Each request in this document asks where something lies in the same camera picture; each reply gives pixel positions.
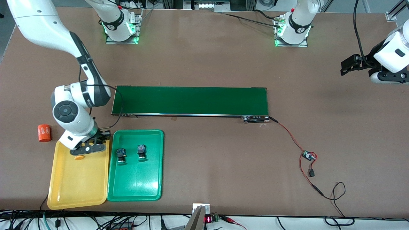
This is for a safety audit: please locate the orange cylinder printed 4680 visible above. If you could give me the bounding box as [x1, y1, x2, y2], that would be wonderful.
[38, 124, 52, 142]

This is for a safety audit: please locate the green pushbutton with red mark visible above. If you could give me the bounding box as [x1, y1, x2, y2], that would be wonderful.
[137, 144, 148, 162]

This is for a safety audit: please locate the yellow plastic tray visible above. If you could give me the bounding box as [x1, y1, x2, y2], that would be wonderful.
[47, 136, 110, 210]

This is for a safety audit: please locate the green plastic tray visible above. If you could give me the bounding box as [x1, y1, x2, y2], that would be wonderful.
[107, 129, 164, 202]

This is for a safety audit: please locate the green conveyor belt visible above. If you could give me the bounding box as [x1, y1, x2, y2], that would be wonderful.
[111, 85, 270, 124]

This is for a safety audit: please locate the red clip lead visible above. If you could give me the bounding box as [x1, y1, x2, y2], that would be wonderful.
[220, 216, 247, 230]

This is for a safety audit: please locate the silver lit equipment box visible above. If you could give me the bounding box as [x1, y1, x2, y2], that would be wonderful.
[183, 0, 231, 12]

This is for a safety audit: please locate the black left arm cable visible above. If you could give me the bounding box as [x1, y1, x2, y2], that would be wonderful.
[353, 0, 374, 68]

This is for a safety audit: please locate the aluminium frame profile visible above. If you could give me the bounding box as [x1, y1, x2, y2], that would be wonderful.
[386, 0, 409, 22]

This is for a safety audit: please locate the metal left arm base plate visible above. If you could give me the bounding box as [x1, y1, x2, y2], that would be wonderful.
[274, 14, 309, 48]

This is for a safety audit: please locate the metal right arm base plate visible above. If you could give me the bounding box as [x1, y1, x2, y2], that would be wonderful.
[105, 9, 143, 44]

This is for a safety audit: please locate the black base cable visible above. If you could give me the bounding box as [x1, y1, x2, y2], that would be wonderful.
[220, 9, 282, 27]

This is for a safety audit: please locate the grey metal camera mount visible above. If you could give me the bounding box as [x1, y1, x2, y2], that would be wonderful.
[184, 203, 211, 230]

